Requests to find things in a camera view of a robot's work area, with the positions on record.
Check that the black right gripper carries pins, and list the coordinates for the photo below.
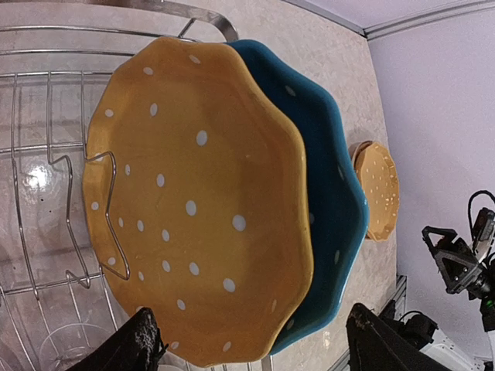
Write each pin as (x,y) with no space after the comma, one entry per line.
(473,270)

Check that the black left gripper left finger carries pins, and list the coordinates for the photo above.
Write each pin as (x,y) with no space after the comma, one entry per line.
(137,345)

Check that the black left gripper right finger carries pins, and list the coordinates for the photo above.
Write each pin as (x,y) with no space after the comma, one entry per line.
(374,345)

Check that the yellow polka-dot plate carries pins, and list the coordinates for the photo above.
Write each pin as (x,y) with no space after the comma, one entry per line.
(378,178)
(196,201)

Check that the blue polka-dot plate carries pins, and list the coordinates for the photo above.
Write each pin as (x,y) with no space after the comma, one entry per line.
(338,210)

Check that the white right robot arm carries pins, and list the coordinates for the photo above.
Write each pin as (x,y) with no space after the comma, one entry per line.
(425,334)

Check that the clear glass cup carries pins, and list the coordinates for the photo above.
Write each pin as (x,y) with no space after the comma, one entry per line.
(69,344)

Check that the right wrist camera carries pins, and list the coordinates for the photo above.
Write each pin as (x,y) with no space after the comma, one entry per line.
(482,229)

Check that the aluminium front rail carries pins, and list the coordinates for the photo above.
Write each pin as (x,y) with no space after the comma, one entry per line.
(398,297)

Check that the metal wire dish rack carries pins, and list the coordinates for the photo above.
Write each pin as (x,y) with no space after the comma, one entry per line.
(56,58)

